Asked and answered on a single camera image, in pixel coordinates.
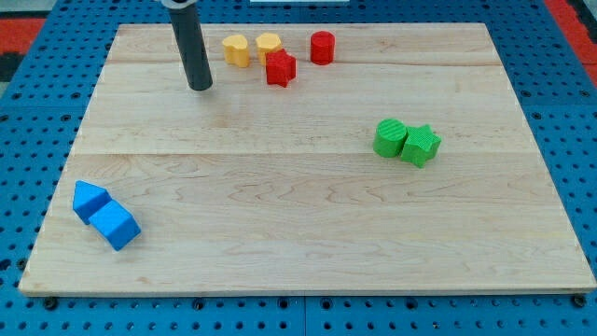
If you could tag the red star block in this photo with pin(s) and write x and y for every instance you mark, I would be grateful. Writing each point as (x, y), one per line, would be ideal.
(281, 68)

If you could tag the yellow hexagon block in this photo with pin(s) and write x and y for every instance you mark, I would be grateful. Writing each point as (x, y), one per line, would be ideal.
(266, 43)

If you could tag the blue triangle block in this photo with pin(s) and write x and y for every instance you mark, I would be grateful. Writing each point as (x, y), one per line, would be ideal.
(88, 199)

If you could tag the green star block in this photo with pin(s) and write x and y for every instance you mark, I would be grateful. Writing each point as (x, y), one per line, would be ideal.
(421, 145)

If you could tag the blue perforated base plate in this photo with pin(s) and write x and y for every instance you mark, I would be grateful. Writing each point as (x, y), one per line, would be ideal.
(46, 99)

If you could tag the red cylinder block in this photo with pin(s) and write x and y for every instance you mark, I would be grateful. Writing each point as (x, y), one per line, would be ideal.
(322, 47)

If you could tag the blue cube block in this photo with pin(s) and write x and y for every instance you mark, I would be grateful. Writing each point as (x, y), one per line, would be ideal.
(116, 224)

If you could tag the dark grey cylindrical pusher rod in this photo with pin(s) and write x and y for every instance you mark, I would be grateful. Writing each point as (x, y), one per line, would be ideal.
(185, 21)

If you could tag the yellow heart block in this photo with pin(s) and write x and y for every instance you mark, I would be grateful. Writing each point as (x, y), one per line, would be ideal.
(236, 50)

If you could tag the green cylinder block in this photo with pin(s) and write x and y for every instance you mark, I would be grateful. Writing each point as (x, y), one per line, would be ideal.
(390, 137)

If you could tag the light wooden board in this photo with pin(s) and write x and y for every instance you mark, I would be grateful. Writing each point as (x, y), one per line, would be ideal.
(249, 189)

